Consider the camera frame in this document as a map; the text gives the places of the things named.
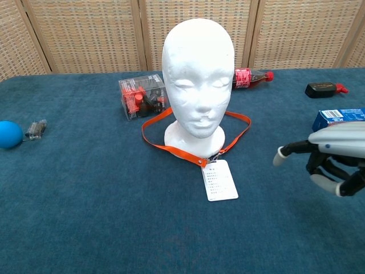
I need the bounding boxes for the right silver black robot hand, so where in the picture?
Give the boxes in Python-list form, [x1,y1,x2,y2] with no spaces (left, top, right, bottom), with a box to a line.
[273,121,365,198]

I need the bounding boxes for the white ID badge card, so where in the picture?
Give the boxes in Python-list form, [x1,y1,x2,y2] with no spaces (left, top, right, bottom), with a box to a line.
[201,159,240,203]

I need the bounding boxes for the orange lanyard strap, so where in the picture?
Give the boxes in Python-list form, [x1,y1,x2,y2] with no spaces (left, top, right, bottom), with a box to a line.
[141,107,252,168]

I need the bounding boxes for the white foam mannequin head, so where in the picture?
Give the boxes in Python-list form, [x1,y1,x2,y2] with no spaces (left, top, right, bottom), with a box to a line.
[161,18,236,161]

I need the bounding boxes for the blue cookie box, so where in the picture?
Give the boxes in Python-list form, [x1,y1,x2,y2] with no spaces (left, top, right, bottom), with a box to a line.
[311,107,365,132]

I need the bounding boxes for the black bottle with red cap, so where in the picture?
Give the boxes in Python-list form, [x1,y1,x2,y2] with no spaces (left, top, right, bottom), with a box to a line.
[305,82,350,99]

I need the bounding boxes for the woven folding screen panel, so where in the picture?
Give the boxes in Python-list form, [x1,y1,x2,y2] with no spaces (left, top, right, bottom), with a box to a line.
[139,0,259,72]
[21,0,148,75]
[333,0,365,69]
[0,0,52,82]
[249,0,362,70]

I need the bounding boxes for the red cola bottle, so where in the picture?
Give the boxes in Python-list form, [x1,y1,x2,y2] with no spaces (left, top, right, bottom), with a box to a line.
[232,67,275,90]

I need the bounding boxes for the clear box with red items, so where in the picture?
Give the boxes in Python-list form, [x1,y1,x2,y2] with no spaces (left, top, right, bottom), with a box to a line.
[118,74,168,122]

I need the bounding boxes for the blue table cloth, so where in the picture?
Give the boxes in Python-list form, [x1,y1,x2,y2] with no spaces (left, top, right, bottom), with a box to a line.
[0,67,365,274]

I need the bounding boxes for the small clear plastic gadget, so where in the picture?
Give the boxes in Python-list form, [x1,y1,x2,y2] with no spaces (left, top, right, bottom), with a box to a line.
[23,119,48,142]

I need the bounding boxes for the blue ball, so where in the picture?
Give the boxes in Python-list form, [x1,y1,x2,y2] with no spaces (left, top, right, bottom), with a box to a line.
[0,120,24,149]

